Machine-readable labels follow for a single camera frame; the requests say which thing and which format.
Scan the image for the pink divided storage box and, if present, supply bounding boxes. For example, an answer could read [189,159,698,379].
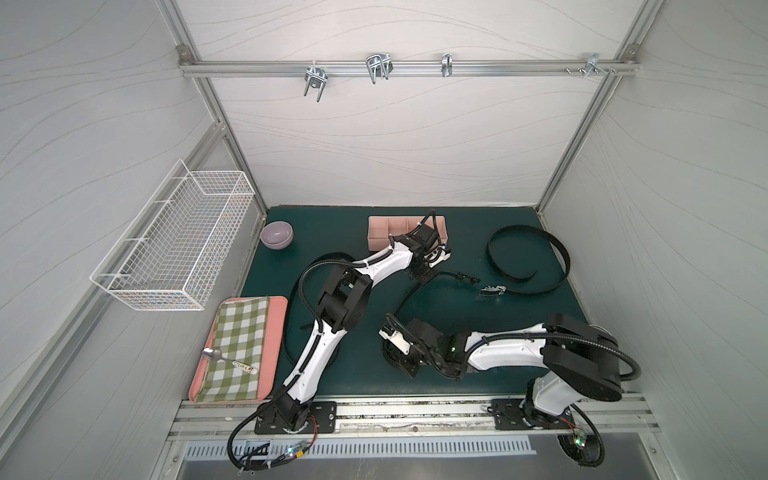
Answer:
[367,216,448,252]

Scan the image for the long black belt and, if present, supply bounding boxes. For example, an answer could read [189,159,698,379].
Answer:
[394,271,481,316]

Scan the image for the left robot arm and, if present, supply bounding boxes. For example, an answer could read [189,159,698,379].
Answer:
[274,211,451,425]

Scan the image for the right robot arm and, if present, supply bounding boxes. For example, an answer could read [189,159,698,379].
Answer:
[379,314,642,429]

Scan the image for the black belt right side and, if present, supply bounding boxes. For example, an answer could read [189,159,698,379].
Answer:
[478,224,572,298]

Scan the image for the black belt left side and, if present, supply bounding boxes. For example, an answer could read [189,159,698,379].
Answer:
[281,251,355,367]

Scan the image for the pink tray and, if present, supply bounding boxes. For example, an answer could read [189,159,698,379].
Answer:
[188,296,288,403]

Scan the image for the white vent strip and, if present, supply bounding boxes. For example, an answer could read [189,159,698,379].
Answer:
[184,435,537,461]

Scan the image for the purple bowl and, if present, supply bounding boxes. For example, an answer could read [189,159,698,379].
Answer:
[259,221,294,250]

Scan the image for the green checked cloth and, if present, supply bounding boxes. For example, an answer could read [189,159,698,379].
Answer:
[189,297,270,403]

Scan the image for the metal hook clamp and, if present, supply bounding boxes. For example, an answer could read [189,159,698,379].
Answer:
[365,53,394,84]
[563,53,618,78]
[441,53,453,78]
[303,63,329,102]

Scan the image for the metal spoon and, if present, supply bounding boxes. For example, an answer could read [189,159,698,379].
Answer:
[201,347,258,375]

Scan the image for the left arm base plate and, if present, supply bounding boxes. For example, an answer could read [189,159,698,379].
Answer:
[254,397,338,434]

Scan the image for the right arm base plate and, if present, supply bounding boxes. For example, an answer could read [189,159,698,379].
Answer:
[486,398,575,431]

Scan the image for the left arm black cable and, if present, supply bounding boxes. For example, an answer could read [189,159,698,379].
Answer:
[226,401,319,473]

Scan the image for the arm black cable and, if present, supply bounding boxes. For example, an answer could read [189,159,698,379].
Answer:
[556,403,607,469]
[226,401,319,473]

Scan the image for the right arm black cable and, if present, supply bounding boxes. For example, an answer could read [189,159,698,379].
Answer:
[556,403,607,469]

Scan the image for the front aluminium frame rail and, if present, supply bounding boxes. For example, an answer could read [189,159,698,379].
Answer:
[167,393,661,441]

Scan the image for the white wire basket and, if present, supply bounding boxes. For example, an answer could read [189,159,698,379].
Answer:
[90,160,254,312]

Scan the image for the horizontal aluminium rail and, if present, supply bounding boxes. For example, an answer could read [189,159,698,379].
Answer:
[179,58,640,78]

